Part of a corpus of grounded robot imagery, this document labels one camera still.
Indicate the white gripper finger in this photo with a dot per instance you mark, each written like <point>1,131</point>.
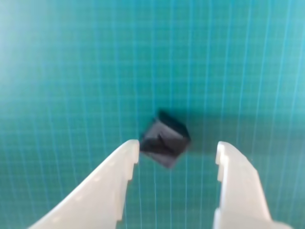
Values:
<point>240,190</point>
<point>102,186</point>

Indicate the black cube with letter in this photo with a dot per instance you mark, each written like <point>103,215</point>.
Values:
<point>164,145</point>

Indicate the green cutting mat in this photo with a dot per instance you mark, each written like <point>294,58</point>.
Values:
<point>95,71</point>

